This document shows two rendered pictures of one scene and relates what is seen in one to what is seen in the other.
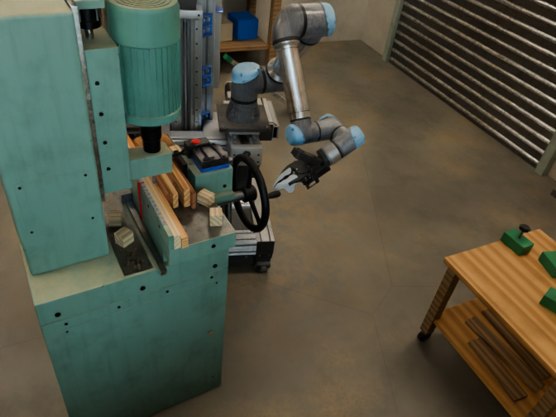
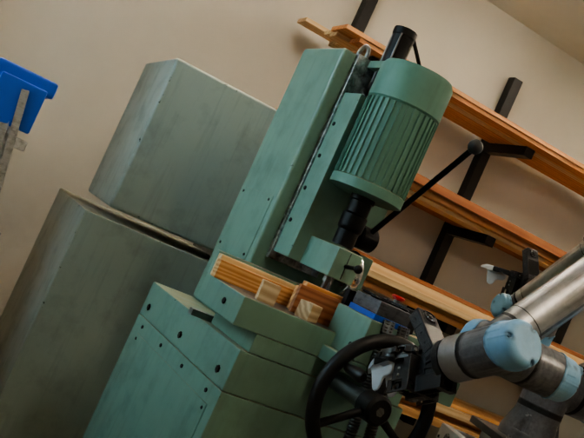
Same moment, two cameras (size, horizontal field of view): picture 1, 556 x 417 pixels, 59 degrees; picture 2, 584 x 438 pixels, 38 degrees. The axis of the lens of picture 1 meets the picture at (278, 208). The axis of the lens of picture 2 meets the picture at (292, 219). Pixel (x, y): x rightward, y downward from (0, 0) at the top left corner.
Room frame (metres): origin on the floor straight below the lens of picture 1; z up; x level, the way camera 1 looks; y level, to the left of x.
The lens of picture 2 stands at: (1.30, -1.52, 1.02)
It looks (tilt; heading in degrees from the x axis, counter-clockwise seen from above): 2 degrees up; 96
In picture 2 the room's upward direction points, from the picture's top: 24 degrees clockwise
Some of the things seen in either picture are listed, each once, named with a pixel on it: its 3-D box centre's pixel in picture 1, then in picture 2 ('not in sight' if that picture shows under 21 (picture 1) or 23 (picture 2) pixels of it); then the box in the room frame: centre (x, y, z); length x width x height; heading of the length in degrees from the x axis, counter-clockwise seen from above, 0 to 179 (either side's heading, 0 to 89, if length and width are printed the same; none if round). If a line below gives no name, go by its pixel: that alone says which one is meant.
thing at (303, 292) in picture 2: (180, 179); (338, 315); (1.28, 0.33, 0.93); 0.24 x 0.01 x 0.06; 34
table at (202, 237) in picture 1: (182, 188); (342, 348); (1.32, 0.33, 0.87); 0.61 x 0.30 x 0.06; 34
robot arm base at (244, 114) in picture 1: (243, 105); not in sight; (1.96, 0.21, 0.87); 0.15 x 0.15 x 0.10
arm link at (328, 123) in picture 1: (328, 129); (535, 367); (1.60, -0.14, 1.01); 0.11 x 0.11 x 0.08; 31
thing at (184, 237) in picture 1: (147, 178); (337, 317); (1.28, 0.43, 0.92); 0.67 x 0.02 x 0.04; 34
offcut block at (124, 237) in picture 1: (124, 237); not in sight; (1.10, 0.46, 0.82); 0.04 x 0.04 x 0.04; 62
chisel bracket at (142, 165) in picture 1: (146, 162); (329, 262); (1.22, 0.41, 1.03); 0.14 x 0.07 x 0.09; 124
